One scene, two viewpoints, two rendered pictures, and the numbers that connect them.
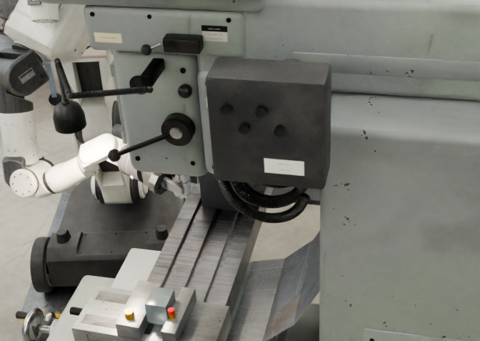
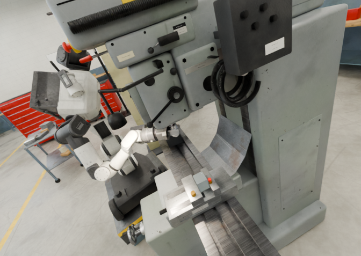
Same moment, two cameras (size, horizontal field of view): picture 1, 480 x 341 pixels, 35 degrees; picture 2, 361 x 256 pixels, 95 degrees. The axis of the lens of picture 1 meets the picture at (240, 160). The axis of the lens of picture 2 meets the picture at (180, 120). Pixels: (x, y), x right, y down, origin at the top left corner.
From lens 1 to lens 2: 1.07 m
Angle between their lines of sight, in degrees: 22
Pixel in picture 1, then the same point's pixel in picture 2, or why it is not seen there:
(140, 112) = (153, 96)
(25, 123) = (89, 147)
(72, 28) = (91, 98)
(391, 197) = (283, 67)
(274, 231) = not seen: hidden behind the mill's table
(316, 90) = not seen: outside the picture
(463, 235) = (308, 72)
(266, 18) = (200, 11)
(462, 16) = not seen: outside the picture
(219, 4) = (179, 7)
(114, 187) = (127, 166)
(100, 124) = (114, 144)
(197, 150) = (185, 102)
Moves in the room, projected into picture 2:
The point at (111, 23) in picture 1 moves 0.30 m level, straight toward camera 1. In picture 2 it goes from (124, 46) to (183, 25)
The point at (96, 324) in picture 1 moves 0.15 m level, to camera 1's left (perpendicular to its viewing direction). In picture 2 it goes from (179, 210) to (151, 235)
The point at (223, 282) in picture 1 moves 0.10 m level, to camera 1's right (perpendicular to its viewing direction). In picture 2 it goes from (202, 162) to (214, 153)
